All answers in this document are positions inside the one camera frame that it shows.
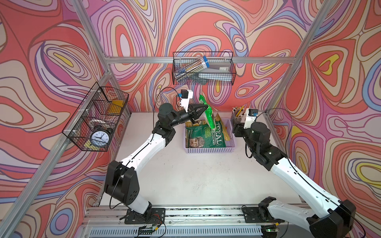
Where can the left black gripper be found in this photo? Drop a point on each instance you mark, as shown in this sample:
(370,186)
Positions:
(190,115)

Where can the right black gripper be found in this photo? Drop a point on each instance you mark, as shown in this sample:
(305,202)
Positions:
(237,128)

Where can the green Chuba cassava chips bag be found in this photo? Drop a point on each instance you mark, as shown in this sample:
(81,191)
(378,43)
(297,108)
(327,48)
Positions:
(208,113)

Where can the purple plastic basket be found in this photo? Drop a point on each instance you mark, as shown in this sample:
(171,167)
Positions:
(230,145)

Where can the dark green Real chips bag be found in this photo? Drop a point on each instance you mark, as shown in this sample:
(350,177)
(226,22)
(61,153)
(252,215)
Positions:
(203,137)

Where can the green yellow kettle chips bag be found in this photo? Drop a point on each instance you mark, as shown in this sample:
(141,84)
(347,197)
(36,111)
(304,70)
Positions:
(217,118)

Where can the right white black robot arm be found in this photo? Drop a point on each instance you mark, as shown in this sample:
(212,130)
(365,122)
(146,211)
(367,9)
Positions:
(326,217)

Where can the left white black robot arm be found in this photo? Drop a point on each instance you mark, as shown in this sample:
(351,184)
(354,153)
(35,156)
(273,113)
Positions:
(122,178)

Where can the white notebook in basket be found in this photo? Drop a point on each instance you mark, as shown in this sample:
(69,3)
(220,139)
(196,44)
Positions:
(220,74)

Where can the pencil cup with pencils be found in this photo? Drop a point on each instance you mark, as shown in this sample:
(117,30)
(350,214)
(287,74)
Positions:
(237,115)

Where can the tube of pencils blue cap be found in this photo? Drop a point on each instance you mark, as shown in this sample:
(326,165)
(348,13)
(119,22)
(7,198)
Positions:
(186,68)

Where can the black alarm clock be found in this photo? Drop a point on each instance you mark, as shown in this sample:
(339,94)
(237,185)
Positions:
(101,137)

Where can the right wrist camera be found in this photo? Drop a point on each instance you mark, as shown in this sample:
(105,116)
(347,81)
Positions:
(251,116)

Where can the black wire basket back wall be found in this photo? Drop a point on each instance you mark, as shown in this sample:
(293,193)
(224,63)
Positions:
(216,59)

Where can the black wire basket wall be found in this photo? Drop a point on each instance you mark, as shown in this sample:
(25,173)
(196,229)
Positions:
(91,112)
(216,59)

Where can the yellow item in wire basket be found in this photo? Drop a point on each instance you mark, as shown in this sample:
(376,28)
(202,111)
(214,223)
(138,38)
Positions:
(115,107)

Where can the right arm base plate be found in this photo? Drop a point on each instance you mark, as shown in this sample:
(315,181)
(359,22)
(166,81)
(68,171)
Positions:
(260,214)

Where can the black wire basket left wall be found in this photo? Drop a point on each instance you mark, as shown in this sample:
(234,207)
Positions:
(91,112)

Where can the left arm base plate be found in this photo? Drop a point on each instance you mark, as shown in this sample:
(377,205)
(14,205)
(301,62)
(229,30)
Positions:
(148,214)

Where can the aluminium rail front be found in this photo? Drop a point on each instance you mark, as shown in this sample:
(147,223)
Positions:
(186,222)

